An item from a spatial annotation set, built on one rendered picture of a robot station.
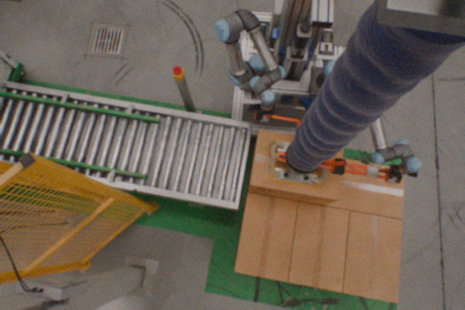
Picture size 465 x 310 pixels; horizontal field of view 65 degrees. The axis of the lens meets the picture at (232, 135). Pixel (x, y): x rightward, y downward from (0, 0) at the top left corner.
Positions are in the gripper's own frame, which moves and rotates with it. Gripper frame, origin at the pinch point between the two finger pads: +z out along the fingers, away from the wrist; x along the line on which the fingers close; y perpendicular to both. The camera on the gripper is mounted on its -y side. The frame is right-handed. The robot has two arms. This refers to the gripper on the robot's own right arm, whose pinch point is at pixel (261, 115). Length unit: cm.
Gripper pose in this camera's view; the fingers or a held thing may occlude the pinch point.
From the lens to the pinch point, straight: 249.4
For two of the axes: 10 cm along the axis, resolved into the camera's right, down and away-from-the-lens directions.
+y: 9.8, 1.7, -0.6
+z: 0.1, 2.7, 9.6
